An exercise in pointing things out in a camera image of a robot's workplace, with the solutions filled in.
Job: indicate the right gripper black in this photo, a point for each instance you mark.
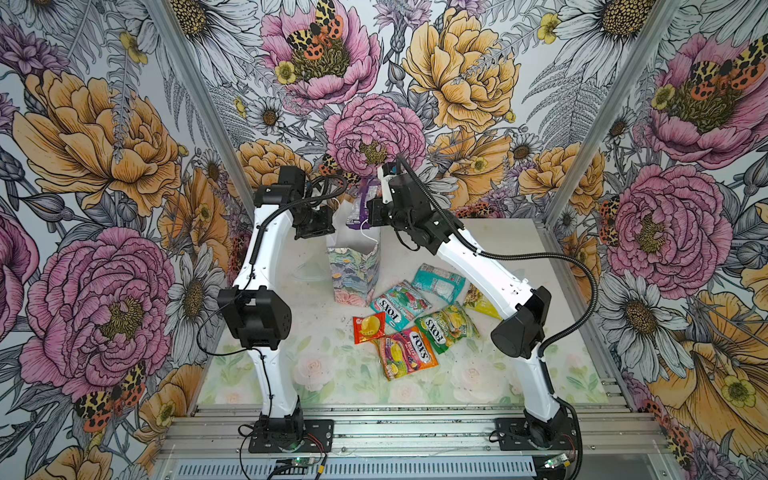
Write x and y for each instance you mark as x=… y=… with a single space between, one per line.
x=375 y=207

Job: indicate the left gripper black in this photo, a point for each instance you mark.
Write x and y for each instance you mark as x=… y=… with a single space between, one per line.
x=323 y=228

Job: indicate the large purple snack packet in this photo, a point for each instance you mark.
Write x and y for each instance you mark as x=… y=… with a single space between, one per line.
x=369 y=189

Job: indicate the floral paper gift bag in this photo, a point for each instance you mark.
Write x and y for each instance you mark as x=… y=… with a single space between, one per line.
x=354 y=258

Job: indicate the yellow corn chips packet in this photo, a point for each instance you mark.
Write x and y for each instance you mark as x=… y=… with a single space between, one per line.
x=477 y=301

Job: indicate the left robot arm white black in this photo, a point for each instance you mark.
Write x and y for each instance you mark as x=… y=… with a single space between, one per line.
x=254 y=312

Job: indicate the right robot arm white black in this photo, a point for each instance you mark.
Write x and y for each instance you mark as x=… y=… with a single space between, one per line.
x=520 y=334

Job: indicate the teal Fox's candy packet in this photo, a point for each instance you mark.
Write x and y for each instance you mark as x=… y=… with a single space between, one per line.
x=440 y=282

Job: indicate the green red Fox's packet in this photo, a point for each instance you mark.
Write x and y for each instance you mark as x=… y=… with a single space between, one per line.
x=401 y=304

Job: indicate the small red lemon sachet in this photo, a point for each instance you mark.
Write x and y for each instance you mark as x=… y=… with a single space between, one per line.
x=369 y=327

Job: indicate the green yellow Fox's packet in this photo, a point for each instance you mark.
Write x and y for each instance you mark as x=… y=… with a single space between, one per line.
x=446 y=327

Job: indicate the orange fruit Fox's packet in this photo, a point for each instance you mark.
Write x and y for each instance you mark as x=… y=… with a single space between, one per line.
x=405 y=352

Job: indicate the left corner aluminium post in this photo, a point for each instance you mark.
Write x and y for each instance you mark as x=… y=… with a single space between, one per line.
x=185 y=65

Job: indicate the corner aluminium post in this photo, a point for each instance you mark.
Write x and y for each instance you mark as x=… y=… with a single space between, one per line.
x=185 y=65
x=659 y=20

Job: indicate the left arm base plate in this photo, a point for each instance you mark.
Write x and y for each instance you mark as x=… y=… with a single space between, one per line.
x=283 y=437

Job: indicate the aluminium mounting rail frame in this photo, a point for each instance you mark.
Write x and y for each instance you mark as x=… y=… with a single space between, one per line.
x=214 y=431

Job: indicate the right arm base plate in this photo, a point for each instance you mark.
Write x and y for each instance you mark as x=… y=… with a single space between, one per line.
x=518 y=434

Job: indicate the white vented cable duct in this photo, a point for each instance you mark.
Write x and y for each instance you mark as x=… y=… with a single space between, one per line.
x=504 y=467

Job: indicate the right corner aluminium post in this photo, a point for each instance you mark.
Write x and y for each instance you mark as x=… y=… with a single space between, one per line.
x=659 y=20

